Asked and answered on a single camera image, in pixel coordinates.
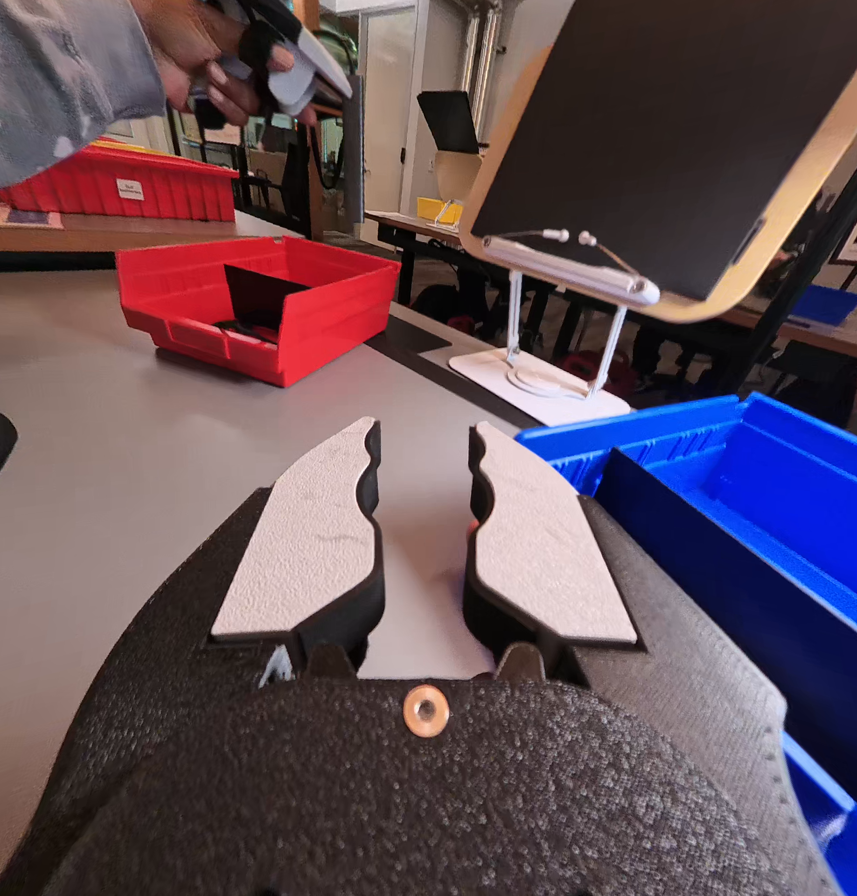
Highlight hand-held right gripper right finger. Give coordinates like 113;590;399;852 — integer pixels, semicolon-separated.
463;420;640;648

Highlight black cable with orange plugs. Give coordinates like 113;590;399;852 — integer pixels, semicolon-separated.
215;318;281;344

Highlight red bag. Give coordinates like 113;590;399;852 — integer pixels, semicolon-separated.
557;349;639;396

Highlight metal wall pipes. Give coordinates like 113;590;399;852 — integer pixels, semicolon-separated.
462;0;505;137

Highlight red plastic bin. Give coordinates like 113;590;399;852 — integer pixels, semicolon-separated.
115;236;401;388

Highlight black-legged side table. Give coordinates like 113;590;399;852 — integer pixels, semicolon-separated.
365;210;471;309

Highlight red ribbed storage bin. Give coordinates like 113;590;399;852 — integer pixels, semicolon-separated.
0;140;239;224

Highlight small blue bin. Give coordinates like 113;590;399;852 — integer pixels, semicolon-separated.
788;283;857;328

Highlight black bin divider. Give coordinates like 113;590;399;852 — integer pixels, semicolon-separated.
223;265;314;331

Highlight small wooden board stand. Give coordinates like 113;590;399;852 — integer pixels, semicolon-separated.
416;90;487;204

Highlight wooden board with black panel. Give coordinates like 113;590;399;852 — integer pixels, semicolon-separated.
458;0;857;324

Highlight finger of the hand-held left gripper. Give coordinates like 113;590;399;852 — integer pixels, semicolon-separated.
297;30;354;100
266;65;319;118

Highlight blue plastic bin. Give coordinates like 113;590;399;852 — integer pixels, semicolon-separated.
516;392;857;896

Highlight wood-edged table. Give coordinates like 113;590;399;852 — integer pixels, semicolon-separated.
0;199;310;274

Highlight person's left forearm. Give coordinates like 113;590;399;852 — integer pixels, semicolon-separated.
0;0;167;195

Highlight person's left hand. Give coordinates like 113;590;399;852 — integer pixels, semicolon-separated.
129;0;319;130

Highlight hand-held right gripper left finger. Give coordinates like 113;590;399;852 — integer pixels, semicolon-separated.
210;417;387;645

